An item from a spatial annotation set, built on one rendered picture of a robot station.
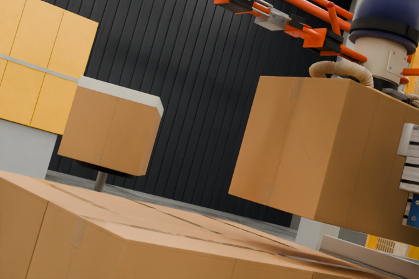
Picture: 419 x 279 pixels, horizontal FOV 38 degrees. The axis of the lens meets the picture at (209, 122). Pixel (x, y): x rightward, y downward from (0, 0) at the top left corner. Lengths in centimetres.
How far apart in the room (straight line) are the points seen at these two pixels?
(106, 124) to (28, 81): 605
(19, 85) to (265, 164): 732
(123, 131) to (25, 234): 140
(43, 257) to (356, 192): 87
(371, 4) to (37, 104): 740
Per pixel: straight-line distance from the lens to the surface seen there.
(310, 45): 191
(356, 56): 200
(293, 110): 186
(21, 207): 178
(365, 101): 178
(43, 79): 910
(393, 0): 207
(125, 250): 130
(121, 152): 302
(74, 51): 925
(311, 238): 347
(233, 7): 173
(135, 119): 302
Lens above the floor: 71
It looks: 5 degrees up
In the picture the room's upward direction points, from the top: 15 degrees clockwise
